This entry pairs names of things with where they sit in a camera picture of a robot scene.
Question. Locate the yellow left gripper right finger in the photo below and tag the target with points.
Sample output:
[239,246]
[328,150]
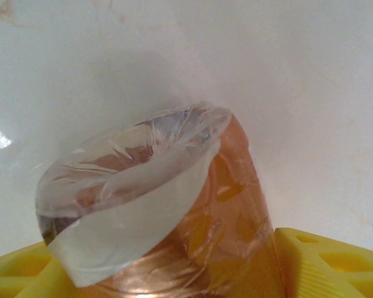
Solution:
[335,273]

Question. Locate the clear bottle orange label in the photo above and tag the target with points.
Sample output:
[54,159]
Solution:
[230,186]

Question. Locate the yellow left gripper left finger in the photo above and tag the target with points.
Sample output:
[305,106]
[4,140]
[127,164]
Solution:
[18,276]

